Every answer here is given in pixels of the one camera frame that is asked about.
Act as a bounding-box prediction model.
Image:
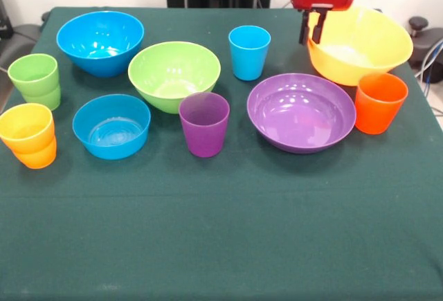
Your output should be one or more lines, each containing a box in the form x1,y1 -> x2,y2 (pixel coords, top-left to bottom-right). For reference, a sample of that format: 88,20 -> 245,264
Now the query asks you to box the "red-orange cup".
354,73 -> 409,136

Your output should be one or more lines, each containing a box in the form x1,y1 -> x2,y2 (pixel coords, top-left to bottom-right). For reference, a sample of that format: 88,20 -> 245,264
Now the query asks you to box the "green cup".
7,53 -> 60,100
24,84 -> 62,111

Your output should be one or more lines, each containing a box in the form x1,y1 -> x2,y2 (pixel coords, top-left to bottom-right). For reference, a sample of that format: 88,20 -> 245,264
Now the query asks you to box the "blue cable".
414,36 -> 443,86

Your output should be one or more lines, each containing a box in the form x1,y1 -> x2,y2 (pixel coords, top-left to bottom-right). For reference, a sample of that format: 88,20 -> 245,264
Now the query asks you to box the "black stand with knob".
404,16 -> 443,84

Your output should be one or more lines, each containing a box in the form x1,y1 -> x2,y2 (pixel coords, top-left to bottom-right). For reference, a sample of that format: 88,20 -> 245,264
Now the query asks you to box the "large blue bowl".
56,10 -> 145,78

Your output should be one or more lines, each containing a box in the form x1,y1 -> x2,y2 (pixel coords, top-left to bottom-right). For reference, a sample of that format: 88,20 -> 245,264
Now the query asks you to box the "dark green table cloth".
0,6 -> 443,301

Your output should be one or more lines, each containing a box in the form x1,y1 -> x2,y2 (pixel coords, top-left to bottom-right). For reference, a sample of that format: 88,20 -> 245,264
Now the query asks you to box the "yellow bowl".
306,6 -> 415,87

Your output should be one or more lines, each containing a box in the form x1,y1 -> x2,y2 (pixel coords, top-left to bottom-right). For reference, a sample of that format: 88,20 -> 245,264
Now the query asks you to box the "purple bowl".
246,73 -> 357,154

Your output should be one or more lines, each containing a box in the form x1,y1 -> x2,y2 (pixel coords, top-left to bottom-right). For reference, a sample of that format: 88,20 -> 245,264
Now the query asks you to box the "dark equipment box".
0,0 -> 15,41

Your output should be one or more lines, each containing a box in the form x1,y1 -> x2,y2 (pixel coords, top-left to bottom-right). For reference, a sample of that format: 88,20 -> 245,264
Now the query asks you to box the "small blue bowl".
71,93 -> 152,161

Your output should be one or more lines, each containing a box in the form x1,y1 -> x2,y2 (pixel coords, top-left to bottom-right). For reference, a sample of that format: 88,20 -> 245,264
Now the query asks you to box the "purple cup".
178,91 -> 231,158

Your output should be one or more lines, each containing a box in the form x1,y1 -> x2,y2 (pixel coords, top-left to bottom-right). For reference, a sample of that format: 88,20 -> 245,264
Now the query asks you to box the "green bowl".
127,41 -> 222,115

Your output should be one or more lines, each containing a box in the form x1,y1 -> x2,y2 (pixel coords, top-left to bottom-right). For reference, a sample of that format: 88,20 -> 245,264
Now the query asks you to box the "orange cup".
12,138 -> 57,170

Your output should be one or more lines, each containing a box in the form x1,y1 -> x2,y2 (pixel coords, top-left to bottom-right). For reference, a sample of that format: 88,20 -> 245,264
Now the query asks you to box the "blue cup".
228,25 -> 272,82

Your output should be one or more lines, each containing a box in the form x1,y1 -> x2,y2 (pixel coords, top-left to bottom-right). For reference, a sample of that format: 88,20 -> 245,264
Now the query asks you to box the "yellow cup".
0,102 -> 56,155

